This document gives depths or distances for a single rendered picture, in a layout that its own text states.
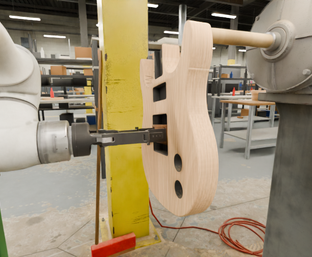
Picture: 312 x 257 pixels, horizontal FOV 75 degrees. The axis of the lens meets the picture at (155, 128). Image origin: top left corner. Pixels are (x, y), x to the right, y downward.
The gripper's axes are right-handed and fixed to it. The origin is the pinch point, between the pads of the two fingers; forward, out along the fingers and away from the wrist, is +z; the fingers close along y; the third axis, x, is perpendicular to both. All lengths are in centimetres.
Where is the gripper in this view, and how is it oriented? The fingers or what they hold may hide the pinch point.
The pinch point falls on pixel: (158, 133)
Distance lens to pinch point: 51.3
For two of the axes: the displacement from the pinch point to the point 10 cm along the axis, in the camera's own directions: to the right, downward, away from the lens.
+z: 9.4, -0.6, 3.4
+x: -0.5, -10.0, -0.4
